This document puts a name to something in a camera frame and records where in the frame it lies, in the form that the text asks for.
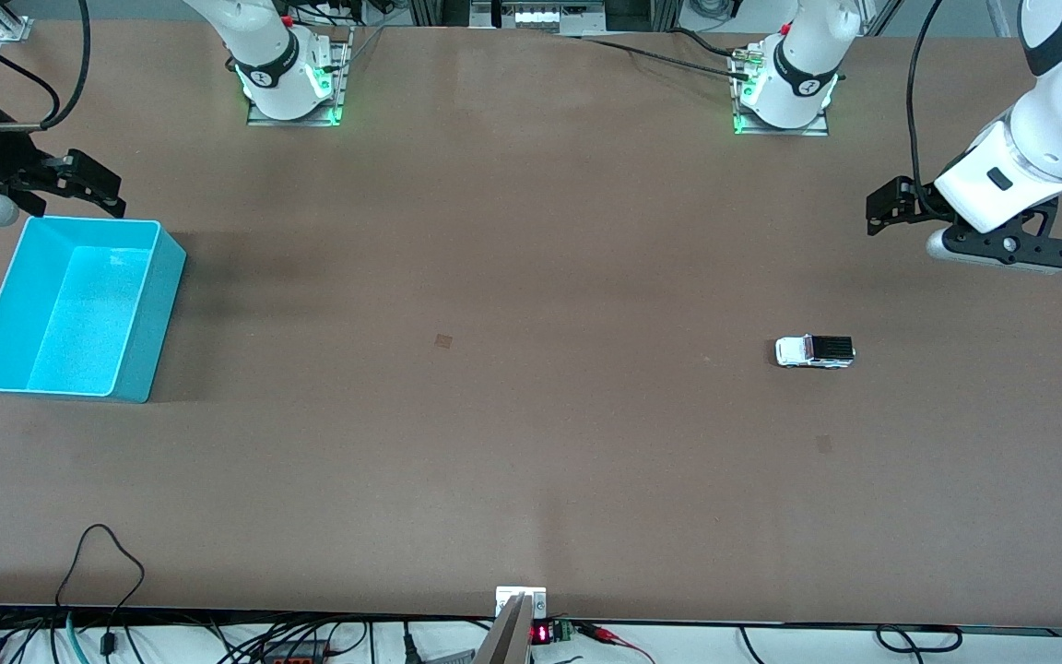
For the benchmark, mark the cyan plastic bin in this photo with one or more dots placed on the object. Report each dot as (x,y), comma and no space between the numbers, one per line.
(79,314)

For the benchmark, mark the aluminium frame with white device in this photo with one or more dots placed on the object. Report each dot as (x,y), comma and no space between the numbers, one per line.
(549,17)

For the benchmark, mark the red digit display module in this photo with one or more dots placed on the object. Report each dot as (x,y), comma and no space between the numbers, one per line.
(543,633)

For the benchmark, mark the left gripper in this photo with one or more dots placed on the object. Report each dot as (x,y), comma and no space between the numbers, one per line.
(920,200)

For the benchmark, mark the small aluminium corner bracket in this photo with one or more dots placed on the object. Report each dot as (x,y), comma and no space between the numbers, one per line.
(13,28)

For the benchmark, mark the orange connector block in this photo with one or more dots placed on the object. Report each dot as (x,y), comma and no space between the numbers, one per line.
(296,657)

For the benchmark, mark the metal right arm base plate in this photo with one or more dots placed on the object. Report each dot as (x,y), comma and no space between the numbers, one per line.
(337,74)

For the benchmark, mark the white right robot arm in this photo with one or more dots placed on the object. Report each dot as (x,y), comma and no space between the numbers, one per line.
(264,55)

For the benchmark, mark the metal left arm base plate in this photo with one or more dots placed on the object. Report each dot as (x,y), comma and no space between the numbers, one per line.
(812,127)

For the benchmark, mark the grey metal mount bar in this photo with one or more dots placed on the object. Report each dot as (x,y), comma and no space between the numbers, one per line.
(505,636)

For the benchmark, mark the red and black clip leads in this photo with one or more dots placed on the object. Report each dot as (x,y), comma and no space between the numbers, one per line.
(614,638)

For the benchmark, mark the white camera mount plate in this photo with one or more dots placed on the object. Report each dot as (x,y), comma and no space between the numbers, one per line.
(522,596)

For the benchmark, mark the white jeep toy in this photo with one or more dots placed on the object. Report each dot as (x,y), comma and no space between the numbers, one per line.
(803,351)

